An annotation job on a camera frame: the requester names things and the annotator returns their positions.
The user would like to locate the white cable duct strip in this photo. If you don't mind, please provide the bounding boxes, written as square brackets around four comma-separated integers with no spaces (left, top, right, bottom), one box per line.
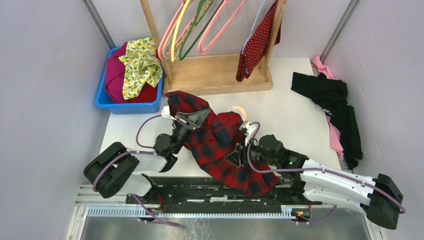
[87,205,295,220]

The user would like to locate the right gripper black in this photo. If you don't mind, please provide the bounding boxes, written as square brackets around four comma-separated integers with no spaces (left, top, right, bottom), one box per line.
[223,134,278,168]

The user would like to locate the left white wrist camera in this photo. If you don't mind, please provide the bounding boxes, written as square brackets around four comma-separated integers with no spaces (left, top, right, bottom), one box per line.
[161,105,175,121]

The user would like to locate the pink hanger left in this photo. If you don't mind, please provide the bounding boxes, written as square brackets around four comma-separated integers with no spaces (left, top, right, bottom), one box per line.
[157,0,196,61]

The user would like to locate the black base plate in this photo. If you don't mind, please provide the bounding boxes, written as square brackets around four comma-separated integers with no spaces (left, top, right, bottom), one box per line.
[140,176,311,215]

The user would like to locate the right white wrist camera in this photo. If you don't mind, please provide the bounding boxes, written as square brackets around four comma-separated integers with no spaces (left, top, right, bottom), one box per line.
[239,121,261,146]

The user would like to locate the pink garment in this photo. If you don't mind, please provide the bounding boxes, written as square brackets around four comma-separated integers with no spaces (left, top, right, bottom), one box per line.
[310,56,344,160]

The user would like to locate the wooden hanger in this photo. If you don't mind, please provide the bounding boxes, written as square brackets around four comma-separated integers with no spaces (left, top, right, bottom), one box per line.
[232,105,248,121]

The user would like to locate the red black plaid garment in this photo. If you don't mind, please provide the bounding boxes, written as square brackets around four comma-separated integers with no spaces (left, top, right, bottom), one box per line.
[184,111,279,196]

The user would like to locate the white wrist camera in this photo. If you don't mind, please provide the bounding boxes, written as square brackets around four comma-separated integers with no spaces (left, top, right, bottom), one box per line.
[161,105,175,121]
[239,121,261,146]

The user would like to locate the pink hanger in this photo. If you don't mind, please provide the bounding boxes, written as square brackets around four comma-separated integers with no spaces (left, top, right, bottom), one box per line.
[197,0,247,56]
[157,0,196,61]

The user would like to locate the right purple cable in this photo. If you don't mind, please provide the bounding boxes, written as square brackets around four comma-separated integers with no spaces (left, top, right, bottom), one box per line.
[246,121,407,225]

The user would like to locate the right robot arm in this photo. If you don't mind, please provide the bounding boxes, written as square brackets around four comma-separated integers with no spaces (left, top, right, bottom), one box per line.
[225,134,405,230]

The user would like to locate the wooden hanger rack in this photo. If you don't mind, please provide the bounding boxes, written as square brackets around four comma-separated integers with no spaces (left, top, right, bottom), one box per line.
[139,0,289,99]

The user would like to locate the lemon print garment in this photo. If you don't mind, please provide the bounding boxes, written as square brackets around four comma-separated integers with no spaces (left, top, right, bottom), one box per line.
[118,37,163,100]

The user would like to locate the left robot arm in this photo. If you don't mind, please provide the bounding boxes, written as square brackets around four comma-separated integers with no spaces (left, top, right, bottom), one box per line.
[83,105,211,204]

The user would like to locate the red polka dot skirt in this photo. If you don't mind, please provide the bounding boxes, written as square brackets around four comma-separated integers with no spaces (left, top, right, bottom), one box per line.
[235,0,279,82]

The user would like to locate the blue plastic bin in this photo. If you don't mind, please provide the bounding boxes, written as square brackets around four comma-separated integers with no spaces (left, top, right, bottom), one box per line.
[94,64,165,115]

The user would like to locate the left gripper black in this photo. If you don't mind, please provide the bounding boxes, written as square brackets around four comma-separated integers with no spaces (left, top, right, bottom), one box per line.
[172,108,212,154]

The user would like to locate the green hanger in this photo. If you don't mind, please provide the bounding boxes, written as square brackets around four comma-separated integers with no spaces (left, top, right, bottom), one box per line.
[178,0,226,62]

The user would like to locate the magenta garment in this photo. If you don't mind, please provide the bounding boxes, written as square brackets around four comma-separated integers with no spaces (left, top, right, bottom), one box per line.
[104,42,128,104]

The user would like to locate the light blue wire hanger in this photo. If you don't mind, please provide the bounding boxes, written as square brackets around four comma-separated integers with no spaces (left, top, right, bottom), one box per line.
[241,0,266,55]

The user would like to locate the yellow hanger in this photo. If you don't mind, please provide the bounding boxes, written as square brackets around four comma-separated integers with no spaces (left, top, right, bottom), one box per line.
[170,0,193,63]

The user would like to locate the pink hanger right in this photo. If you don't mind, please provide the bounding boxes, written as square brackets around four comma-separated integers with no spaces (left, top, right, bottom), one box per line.
[197,0,247,56]

